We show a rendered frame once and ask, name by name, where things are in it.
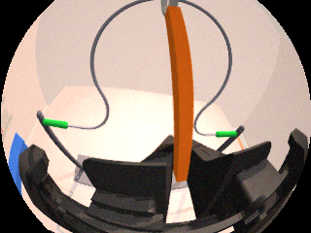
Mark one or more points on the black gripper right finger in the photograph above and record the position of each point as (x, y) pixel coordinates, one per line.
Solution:
(211, 170)

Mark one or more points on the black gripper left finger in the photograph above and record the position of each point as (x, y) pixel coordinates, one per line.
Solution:
(151, 176)

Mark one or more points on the orange handle with grey loop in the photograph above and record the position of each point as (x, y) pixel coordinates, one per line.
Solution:
(182, 87)

